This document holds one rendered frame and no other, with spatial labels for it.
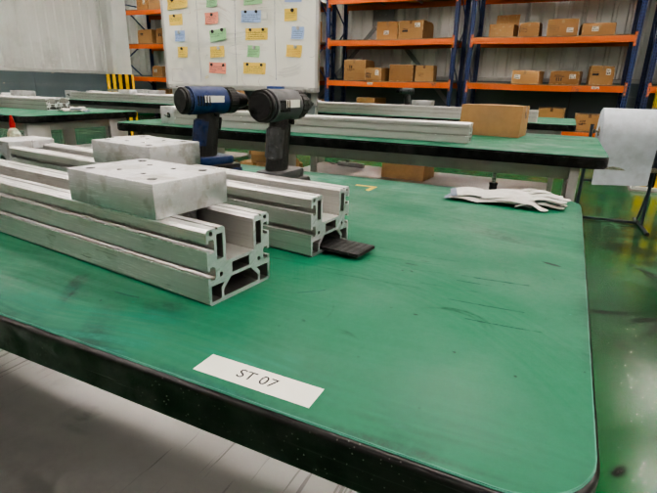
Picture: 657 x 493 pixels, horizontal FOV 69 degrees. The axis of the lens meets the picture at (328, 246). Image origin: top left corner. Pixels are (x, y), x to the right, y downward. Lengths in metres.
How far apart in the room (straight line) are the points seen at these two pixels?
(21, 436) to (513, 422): 1.18
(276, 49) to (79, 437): 3.23
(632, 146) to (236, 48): 3.08
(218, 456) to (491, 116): 2.04
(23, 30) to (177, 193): 13.95
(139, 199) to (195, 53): 3.93
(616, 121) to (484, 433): 3.83
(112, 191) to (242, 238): 0.16
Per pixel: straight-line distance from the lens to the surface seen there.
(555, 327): 0.54
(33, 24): 14.64
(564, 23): 10.16
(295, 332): 0.47
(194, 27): 4.47
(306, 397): 0.39
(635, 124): 4.15
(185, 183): 0.57
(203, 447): 1.21
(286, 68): 3.94
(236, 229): 0.57
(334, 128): 2.36
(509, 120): 2.60
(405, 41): 10.45
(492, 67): 11.16
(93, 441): 1.30
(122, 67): 9.28
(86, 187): 0.64
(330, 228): 0.70
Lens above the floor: 1.01
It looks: 19 degrees down
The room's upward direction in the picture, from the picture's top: 1 degrees clockwise
